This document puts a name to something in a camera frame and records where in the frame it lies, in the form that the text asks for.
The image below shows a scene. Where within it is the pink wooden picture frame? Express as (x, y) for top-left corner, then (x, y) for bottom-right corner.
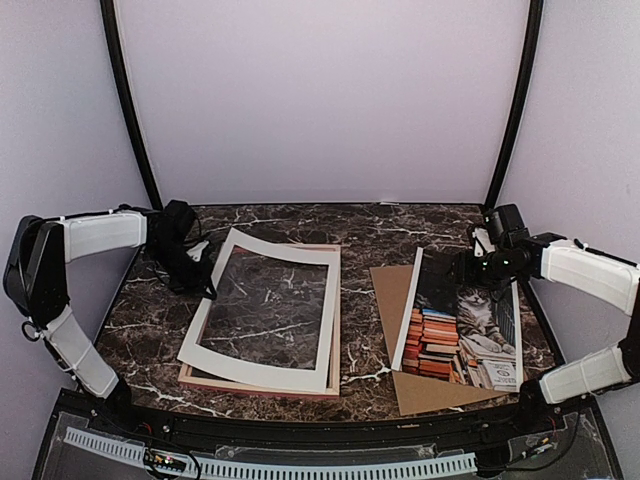
(177, 242), (342, 400)

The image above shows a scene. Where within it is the black corner post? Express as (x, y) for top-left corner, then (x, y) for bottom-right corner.
(484, 0), (544, 209)
(99, 0), (163, 209)

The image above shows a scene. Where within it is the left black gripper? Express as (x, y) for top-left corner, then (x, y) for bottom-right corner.
(145, 240), (216, 300)

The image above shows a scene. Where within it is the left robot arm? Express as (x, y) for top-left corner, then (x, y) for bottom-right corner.
(3, 200), (216, 436)

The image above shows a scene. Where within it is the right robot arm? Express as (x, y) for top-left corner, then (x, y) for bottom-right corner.
(449, 204), (639, 434)

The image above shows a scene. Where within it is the white slotted cable duct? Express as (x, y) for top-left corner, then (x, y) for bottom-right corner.
(63, 427), (477, 479)

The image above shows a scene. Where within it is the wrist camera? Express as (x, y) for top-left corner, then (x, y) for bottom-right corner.
(467, 225), (495, 257)
(187, 240), (209, 262)

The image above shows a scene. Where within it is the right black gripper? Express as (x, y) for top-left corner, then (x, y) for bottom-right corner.
(444, 246), (521, 293)

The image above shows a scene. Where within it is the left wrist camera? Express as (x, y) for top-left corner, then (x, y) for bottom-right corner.
(187, 240), (209, 262)

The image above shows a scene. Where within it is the cat and books photo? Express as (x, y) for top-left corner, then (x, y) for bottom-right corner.
(391, 247), (524, 393)

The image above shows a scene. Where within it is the left black corner post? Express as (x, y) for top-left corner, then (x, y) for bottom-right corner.
(99, 0), (163, 209)

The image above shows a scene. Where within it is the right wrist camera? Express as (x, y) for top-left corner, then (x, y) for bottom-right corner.
(467, 225), (495, 257)

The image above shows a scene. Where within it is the black front rail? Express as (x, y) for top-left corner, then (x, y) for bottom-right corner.
(49, 389), (577, 453)

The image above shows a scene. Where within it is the right black corner post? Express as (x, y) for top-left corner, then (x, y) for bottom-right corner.
(484, 0), (544, 209)

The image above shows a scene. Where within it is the brown cardboard backing board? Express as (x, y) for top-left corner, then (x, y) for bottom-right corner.
(370, 265), (509, 415)

